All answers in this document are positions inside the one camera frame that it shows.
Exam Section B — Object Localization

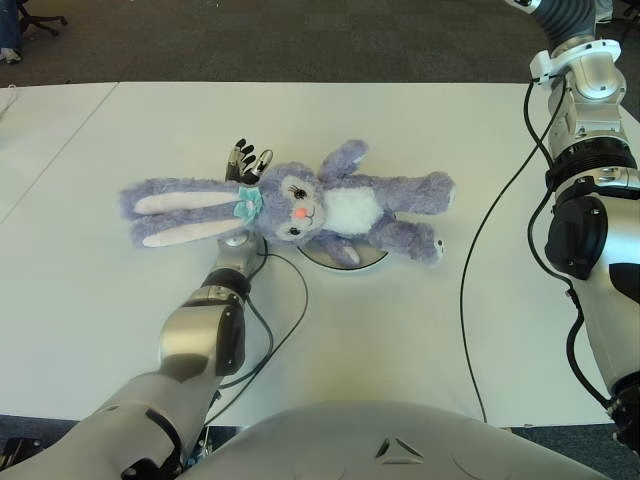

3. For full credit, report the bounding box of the left robot hand black silver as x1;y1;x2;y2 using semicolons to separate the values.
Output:
224;138;274;185

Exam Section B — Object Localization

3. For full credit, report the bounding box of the right robot hand black silver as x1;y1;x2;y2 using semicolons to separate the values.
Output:
504;0;599;51

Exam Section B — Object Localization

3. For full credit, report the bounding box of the purple plush bunny doll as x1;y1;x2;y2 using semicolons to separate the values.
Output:
118;139;457;269

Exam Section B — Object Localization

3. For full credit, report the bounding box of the white plate black rim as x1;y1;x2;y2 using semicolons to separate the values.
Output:
297;244;389;274

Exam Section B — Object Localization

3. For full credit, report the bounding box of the black mesh office chair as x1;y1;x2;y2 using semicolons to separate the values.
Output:
619;0;640;36

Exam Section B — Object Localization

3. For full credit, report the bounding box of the person in blue jeans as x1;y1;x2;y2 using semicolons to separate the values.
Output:
0;0;24;66

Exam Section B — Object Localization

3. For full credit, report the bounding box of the silver robot torso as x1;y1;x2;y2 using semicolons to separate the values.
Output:
174;397;601;480

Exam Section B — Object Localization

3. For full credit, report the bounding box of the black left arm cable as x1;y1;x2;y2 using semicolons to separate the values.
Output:
199;239;309;436

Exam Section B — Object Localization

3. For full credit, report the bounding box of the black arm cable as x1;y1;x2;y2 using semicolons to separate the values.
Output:
199;239;309;436
459;79;566;426

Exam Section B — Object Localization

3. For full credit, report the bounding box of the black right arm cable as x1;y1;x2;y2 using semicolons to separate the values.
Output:
459;79;566;426

